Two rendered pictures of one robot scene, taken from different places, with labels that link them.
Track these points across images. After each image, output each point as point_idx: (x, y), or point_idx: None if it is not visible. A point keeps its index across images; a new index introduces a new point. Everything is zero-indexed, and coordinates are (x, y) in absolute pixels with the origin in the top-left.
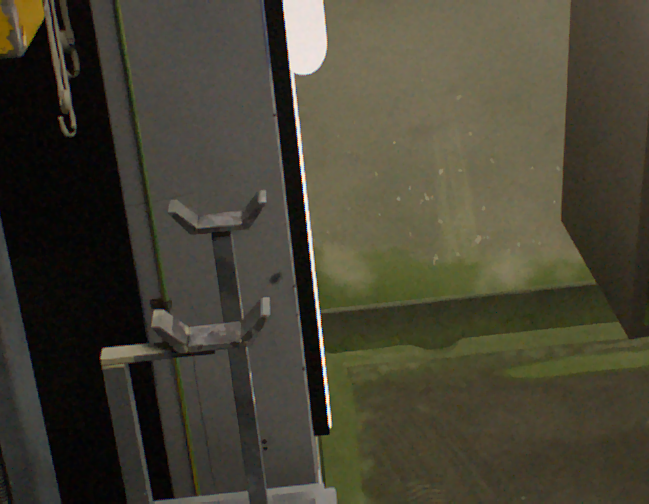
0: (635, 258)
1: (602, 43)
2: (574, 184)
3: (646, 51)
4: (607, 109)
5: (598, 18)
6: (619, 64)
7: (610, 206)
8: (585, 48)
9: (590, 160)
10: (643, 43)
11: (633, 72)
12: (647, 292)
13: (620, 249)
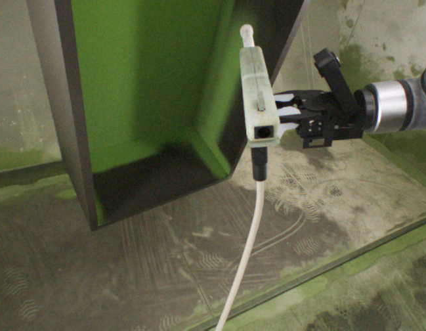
0: (87, 207)
1: (55, 97)
2: (62, 150)
3: (71, 120)
4: (64, 132)
5: (50, 82)
6: (63, 115)
7: (75, 175)
8: (50, 93)
9: (64, 147)
10: (69, 115)
11: (69, 125)
12: (102, 199)
13: (81, 196)
